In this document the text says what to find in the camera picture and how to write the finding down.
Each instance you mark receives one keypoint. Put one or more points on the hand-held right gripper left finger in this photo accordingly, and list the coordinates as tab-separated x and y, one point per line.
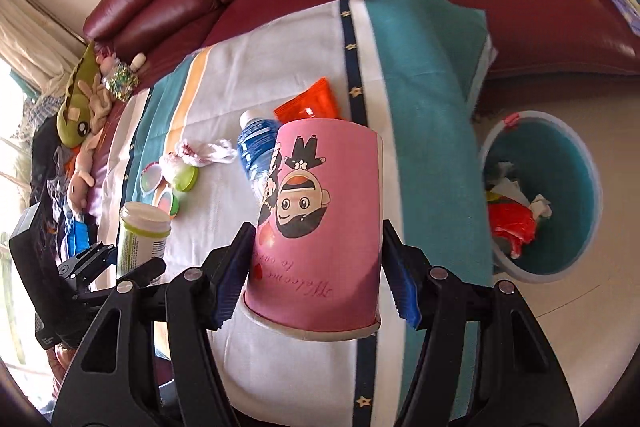
232	277

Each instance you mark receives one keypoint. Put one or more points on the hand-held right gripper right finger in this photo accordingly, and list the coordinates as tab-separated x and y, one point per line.
400	287

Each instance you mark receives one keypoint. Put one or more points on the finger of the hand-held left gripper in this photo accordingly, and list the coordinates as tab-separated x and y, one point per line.
145	272
85	264

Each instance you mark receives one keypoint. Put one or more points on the white jar with green lid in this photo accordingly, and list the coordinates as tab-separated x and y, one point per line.
140	242

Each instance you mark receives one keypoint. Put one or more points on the green toy sunglasses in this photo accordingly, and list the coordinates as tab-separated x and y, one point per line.
150	181

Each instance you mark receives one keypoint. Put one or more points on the pink paper cup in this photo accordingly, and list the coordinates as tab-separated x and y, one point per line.
320	207

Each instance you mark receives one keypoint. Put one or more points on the red plastic bag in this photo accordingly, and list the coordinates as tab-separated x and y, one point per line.
510	222

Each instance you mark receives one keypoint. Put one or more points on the white printed plastic bag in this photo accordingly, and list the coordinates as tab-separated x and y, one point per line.
205	152

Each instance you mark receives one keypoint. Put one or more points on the clear plastic bottle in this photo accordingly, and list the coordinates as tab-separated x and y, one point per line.
255	147

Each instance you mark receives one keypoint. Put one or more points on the white paper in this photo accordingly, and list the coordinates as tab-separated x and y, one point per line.
507	184

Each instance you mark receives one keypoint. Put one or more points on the white paper towel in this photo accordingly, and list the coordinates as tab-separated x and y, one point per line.
541	206

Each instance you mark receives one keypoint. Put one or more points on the orange snack packet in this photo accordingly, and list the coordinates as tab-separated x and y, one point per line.
310	102

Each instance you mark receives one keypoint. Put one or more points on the teal plastic bucket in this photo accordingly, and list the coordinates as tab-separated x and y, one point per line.
565	167

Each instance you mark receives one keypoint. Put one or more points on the blue and white toy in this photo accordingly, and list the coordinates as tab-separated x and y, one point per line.
80	234

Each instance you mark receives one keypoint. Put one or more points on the pink plush doll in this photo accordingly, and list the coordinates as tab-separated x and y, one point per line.
80	177

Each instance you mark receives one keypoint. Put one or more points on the dark patterned cloth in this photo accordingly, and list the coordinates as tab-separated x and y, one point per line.
45	157

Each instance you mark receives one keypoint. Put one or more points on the green dinosaur plush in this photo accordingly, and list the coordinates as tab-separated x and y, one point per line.
75	107

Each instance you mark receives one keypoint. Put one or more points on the beige plush doll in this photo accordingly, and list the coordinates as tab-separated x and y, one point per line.
97	104

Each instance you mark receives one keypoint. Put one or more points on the sequin pouch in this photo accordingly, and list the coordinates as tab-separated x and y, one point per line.
120	82

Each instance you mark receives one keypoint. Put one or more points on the teal and white striped tablecloth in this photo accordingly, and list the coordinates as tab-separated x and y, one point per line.
425	72

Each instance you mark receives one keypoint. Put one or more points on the beige curtain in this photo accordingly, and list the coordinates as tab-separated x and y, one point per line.
35	37

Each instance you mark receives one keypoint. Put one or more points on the stack of folded clothes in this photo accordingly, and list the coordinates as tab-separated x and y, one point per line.
622	2

